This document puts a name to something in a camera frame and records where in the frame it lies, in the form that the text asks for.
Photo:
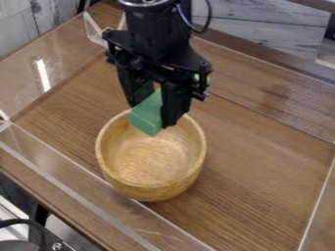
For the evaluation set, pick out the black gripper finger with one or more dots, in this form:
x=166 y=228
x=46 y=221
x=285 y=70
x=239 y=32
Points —
x=136 y=86
x=177 y=102

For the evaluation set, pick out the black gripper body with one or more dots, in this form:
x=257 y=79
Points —
x=181 y=66

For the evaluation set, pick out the green rectangular block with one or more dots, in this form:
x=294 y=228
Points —
x=146 y=114

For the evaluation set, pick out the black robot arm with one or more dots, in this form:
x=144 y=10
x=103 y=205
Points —
x=159 y=23

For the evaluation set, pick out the brown wooden bowl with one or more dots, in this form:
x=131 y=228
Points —
x=151 y=168

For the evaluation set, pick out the black table leg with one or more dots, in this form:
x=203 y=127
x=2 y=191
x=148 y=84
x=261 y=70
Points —
x=40 y=215

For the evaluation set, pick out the clear acrylic corner bracket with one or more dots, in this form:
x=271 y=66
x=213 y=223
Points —
x=94 y=30

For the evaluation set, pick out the clear acrylic front wall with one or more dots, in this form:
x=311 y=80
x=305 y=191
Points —
x=115 y=222

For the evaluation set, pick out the black metal base plate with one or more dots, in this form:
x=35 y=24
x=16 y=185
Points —
x=54 y=243

